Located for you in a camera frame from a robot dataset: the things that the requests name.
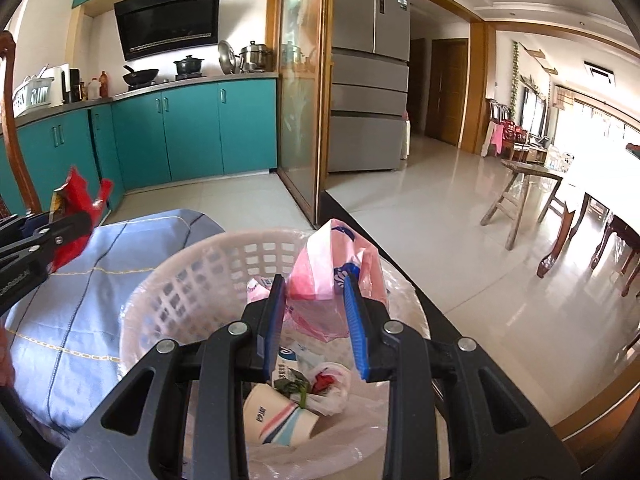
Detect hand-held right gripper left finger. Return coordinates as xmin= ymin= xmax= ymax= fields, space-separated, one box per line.
xmin=100 ymin=274 xmax=287 ymax=480

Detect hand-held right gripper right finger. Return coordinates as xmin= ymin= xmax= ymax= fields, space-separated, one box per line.
xmin=342 ymin=274 xmax=581 ymax=480

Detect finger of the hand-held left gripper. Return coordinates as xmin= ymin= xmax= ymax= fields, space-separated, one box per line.
xmin=0 ymin=211 xmax=59 ymax=244
xmin=0 ymin=211 xmax=94 ymax=274

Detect red snack wrapper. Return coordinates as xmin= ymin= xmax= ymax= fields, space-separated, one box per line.
xmin=50 ymin=166 xmax=115 ymax=271

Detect white plastic bag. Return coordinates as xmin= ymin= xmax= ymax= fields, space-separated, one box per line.
xmin=300 ymin=362 xmax=351 ymax=417

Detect pink plastic bag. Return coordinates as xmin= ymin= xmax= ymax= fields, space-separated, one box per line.
xmin=284 ymin=218 xmax=389 ymax=344

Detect white paper cup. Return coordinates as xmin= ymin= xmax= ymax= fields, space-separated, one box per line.
xmin=243 ymin=384 xmax=317 ymax=449

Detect white plastic basket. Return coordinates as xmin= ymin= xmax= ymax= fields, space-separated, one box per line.
xmin=119 ymin=229 xmax=441 ymax=480

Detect carved wooden chair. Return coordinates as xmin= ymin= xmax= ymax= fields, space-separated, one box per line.
xmin=0 ymin=31 xmax=44 ymax=221

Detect white lattice waste basket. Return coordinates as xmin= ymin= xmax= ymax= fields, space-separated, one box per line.
xmin=120 ymin=230 xmax=432 ymax=480

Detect white dish rack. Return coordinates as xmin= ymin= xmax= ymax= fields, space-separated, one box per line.
xmin=12 ymin=76 xmax=56 ymax=114

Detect white kettle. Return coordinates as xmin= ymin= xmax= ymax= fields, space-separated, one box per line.
xmin=40 ymin=64 xmax=71 ymax=106

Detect teal kitchen base cabinets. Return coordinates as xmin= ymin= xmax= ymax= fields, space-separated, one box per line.
xmin=0 ymin=77 xmax=279 ymax=217

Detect black wok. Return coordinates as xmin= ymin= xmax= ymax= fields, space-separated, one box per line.
xmin=122 ymin=64 xmax=160 ymax=87

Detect black lidded pot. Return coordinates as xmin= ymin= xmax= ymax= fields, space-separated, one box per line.
xmin=173 ymin=55 xmax=204 ymax=77

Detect wood framed glass door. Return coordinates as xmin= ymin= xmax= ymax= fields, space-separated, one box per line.
xmin=267 ymin=0 xmax=334 ymax=227

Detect wooden stool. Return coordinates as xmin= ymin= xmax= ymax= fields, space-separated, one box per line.
xmin=480 ymin=160 xmax=566 ymax=251

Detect black range hood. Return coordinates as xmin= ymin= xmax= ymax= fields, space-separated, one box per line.
xmin=113 ymin=0 xmax=222 ymax=62

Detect steel pot lid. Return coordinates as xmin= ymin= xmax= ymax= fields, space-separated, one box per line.
xmin=218 ymin=40 xmax=241 ymax=75

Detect silver refrigerator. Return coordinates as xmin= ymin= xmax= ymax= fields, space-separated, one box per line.
xmin=327 ymin=0 xmax=412 ymax=174

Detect brown wooden door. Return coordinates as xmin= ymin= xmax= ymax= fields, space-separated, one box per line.
xmin=425 ymin=39 xmax=469 ymax=149

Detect steel stock pot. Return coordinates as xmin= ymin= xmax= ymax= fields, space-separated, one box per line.
xmin=239 ymin=41 xmax=274 ymax=74

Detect dark wooden dining table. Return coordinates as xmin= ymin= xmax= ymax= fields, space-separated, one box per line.
xmin=536 ymin=190 xmax=640 ymax=297

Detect green vine garland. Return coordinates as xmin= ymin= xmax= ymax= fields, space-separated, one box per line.
xmin=510 ymin=42 xmax=524 ymax=117

